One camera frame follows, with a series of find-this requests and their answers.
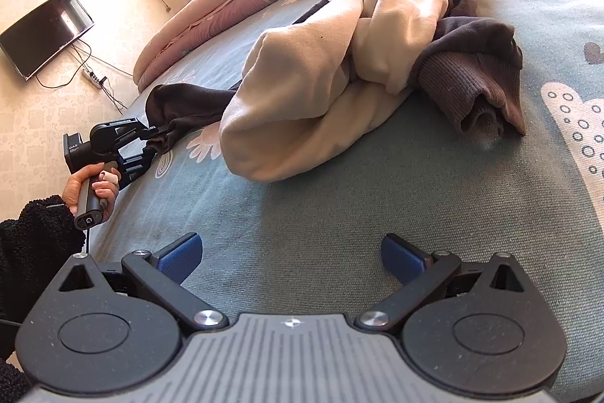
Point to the teal printed bed sheet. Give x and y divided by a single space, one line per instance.
377 204

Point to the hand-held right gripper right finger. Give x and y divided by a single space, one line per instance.
400 260

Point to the black flat television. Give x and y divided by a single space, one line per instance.
45 34

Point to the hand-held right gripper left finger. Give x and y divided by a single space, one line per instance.
181 260

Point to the dark sweatshirt with beige lining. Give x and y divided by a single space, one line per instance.
302 91

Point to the person's left forearm black sleeve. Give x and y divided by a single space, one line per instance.
35 252

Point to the person's left hand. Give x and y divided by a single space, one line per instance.
104 188

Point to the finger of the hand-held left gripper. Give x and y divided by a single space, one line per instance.
140 161
153 131

